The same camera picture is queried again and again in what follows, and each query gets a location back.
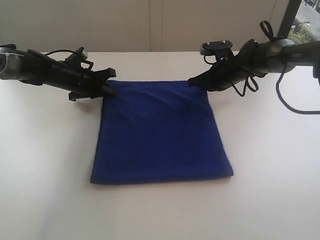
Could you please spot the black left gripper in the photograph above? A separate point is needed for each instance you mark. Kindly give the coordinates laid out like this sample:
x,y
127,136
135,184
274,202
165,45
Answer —
x,y
81,80

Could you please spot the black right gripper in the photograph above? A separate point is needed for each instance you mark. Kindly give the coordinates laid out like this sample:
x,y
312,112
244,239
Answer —
x,y
222,75

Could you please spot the blue towel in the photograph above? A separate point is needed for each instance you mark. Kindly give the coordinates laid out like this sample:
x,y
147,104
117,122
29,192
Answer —
x,y
158,132

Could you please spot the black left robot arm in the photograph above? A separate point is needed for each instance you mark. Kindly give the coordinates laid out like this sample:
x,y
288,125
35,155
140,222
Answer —
x,y
32,67

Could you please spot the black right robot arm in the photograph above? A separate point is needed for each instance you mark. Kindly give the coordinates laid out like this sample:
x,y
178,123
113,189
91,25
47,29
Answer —
x,y
253,60

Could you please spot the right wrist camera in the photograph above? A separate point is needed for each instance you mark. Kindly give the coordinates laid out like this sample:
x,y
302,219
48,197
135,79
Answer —
x,y
219,49

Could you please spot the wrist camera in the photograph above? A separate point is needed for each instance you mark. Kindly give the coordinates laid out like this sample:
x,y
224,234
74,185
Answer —
x,y
219,49
79,57

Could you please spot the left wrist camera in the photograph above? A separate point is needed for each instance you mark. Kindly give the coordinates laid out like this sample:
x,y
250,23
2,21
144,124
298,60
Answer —
x,y
79,57

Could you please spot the black window frame post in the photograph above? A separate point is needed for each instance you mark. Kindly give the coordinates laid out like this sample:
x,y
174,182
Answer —
x,y
288,18

